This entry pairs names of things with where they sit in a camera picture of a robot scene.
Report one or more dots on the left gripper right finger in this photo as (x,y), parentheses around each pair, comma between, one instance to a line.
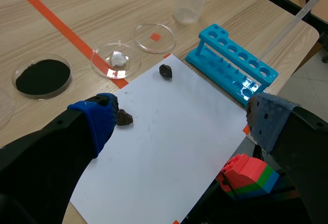
(289,137)

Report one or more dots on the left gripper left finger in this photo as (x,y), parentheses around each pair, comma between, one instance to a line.
(51,144)

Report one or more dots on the clear dropper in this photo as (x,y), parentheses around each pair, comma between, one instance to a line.
(289,21)

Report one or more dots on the red green blue brick block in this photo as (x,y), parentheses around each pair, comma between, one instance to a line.
(247,179)

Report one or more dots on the glass dish with black powder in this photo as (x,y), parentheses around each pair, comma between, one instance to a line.
(42,76)

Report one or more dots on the small dark stone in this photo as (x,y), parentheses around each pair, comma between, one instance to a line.
(125,119)
(165,71)

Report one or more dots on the turquoise rack with round holes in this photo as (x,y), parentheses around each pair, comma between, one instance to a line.
(230,62)

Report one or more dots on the white sheet of paper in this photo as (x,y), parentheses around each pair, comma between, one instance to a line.
(156,142)

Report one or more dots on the white lump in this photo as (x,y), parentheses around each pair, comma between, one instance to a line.
(118,59)

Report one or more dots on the empty clear glass dish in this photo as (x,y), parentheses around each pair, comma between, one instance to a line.
(154,38)

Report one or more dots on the clear plastic beaker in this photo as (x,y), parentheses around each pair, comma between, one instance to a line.
(191,1)

